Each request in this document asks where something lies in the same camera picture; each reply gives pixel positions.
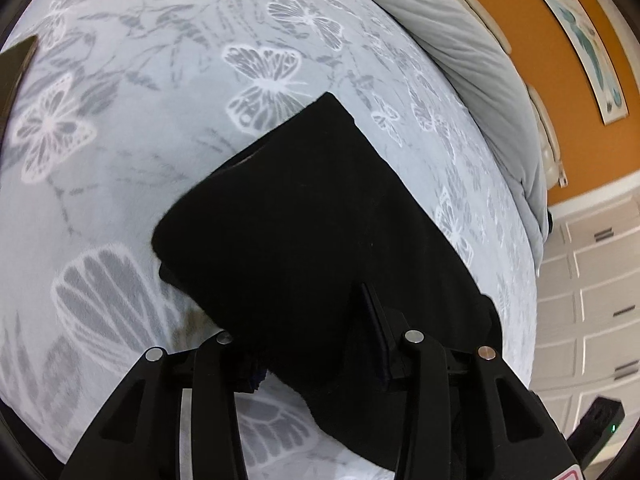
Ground grey duvet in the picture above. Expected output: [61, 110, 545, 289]
[325, 0, 551, 281]

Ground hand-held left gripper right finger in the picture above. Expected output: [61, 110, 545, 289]
[360, 282, 582, 480]

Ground cream padded headboard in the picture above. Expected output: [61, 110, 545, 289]
[425, 0, 568, 191]

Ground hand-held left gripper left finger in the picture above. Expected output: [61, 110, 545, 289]
[60, 332, 267, 480]

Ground framed wall picture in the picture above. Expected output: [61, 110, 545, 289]
[515, 0, 628, 127]

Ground black smartphone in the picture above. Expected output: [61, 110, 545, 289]
[0, 35, 40, 116]

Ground black pants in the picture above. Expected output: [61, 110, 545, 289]
[151, 91, 503, 471]

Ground butterfly print bed sheet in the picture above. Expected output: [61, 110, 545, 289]
[0, 0, 541, 480]

